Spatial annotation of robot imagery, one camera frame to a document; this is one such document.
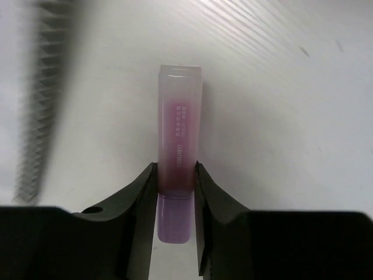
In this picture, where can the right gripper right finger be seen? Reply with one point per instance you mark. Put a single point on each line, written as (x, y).
(234, 242)

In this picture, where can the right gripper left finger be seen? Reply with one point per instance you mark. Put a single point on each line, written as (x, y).
(110, 240)

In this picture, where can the pastel purple highlighter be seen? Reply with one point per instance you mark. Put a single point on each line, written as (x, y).
(180, 99)

